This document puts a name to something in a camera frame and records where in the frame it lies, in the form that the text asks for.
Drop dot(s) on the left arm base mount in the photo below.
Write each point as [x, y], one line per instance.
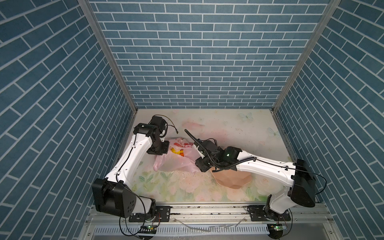
[160, 214]

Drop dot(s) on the pink scalloped bowl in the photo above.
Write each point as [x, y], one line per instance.
[232, 179]

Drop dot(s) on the yellow fake fruit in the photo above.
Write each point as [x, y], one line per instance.
[178, 151]

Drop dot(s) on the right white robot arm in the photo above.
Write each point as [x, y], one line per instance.
[299, 183]

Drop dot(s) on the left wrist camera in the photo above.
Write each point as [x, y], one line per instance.
[159, 122]

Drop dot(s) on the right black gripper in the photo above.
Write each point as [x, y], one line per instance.
[199, 165]

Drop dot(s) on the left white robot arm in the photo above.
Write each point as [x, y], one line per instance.
[113, 194]

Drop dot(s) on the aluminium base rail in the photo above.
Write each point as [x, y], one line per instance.
[188, 219]

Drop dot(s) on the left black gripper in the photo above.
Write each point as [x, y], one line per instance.
[165, 149]

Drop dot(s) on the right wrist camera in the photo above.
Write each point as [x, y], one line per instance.
[205, 145]

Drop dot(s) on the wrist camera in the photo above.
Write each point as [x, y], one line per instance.
[205, 145]
[159, 122]

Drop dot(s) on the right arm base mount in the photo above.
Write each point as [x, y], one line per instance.
[258, 213]

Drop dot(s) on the pink plastic bag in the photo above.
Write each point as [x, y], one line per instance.
[171, 162]

